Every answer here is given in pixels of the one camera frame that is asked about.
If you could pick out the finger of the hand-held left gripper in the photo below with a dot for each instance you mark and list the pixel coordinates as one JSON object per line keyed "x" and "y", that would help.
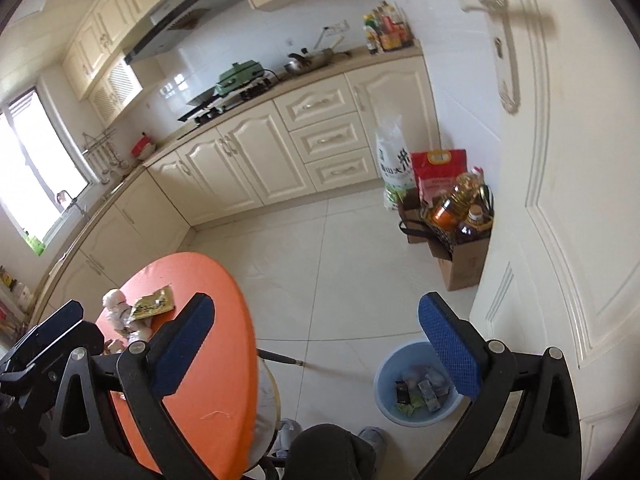
{"x": 75, "y": 340}
{"x": 55, "y": 324}

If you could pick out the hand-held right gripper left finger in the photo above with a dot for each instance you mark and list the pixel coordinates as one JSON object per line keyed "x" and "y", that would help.
{"x": 182, "y": 345}

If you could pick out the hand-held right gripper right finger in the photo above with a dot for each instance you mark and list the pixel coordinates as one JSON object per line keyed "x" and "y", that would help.
{"x": 450, "y": 350}

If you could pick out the clear pink plastic bag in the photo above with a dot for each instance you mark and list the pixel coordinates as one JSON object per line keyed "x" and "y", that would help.
{"x": 417, "y": 375}

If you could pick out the green drink carton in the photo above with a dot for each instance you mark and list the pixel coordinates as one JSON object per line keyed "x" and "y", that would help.
{"x": 428, "y": 396}

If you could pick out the dark snack wrapper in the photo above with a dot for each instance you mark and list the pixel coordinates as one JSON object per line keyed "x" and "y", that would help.
{"x": 402, "y": 392}

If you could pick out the yellow green snack wrapper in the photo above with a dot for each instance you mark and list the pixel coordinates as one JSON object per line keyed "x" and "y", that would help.
{"x": 407, "y": 409}

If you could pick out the light blue plastic bin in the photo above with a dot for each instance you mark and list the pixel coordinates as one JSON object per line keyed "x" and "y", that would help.
{"x": 420, "y": 421}

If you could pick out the large clear jar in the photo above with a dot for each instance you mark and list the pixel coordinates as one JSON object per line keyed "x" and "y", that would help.
{"x": 22, "y": 297}

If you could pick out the orange round table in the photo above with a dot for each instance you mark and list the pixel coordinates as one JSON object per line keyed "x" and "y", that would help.
{"x": 225, "y": 370}

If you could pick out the yellow printed wrapper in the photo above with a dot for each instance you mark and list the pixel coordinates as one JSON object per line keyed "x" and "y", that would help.
{"x": 152, "y": 305}

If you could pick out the green dish soap bottle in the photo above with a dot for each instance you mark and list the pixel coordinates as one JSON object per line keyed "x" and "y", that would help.
{"x": 35, "y": 246}

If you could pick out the large cardboard box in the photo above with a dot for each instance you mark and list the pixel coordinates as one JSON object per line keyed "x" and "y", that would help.
{"x": 462, "y": 265}

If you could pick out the dark metal rod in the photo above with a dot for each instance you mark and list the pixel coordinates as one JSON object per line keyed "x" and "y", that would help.
{"x": 280, "y": 357}

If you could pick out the white stool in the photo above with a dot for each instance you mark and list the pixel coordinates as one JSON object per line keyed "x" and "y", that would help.
{"x": 265, "y": 400}

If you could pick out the grey shoe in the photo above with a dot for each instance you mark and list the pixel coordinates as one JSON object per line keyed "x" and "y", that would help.
{"x": 289, "y": 432}
{"x": 372, "y": 437}

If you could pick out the dark cooking oil bottle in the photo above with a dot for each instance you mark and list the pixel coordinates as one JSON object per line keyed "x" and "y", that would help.
{"x": 470, "y": 230}

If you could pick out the chrome faucet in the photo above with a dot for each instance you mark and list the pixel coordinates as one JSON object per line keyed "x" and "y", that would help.
{"x": 67, "y": 200}

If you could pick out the cream sink base cabinets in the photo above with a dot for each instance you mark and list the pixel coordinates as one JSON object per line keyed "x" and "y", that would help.
{"x": 140, "y": 220}

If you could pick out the kitchen window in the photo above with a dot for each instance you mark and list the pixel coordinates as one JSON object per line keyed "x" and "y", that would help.
{"x": 35, "y": 170}

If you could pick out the person's leg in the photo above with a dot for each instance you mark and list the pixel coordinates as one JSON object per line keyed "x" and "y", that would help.
{"x": 327, "y": 455}

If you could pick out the hanging utensil rack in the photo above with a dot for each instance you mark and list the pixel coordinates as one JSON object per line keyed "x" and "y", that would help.
{"x": 102, "y": 157}

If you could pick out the red rice bag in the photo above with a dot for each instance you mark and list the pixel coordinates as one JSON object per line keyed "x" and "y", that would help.
{"x": 437, "y": 172}

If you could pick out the white panel door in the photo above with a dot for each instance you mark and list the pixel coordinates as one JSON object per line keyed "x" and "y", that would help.
{"x": 560, "y": 210}

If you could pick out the cream stove base cabinets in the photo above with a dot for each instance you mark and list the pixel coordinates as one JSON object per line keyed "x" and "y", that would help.
{"x": 240, "y": 160}

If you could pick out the red lidded white bowl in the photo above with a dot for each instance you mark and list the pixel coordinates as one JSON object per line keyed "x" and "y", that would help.
{"x": 142, "y": 149}

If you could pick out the white green rice bag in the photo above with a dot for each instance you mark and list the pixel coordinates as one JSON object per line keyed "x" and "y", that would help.
{"x": 395, "y": 160}

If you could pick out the cream cabinet drawer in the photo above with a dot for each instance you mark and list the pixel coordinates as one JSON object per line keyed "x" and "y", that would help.
{"x": 312, "y": 105}
{"x": 325, "y": 137}
{"x": 342, "y": 170}

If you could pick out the black gas stove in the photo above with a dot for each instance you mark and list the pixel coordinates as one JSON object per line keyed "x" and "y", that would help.
{"x": 210, "y": 110}

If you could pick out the dark frying pan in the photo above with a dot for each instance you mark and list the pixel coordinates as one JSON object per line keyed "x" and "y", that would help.
{"x": 202, "y": 97}

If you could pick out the green electric cooker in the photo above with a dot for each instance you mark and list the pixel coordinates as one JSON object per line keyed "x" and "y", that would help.
{"x": 237, "y": 77}

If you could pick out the beige kitchen countertop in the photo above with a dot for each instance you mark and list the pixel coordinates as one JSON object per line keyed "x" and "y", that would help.
{"x": 350, "y": 60}

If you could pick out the steel wok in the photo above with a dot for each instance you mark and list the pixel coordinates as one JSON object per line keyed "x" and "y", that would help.
{"x": 312, "y": 60}

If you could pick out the cluster of condiment bottles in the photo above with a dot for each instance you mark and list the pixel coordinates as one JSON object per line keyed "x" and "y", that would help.
{"x": 390, "y": 32}

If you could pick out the steel range hood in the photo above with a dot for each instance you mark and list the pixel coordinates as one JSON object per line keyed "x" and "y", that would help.
{"x": 190, "y": 15}

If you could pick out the cream upper wall cabinets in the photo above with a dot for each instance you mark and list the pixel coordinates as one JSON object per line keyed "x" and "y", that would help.
{"x": 100, "y": 35}

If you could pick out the white wall socket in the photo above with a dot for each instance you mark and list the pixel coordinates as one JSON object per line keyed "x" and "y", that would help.
{"x": 337, "y": 26}

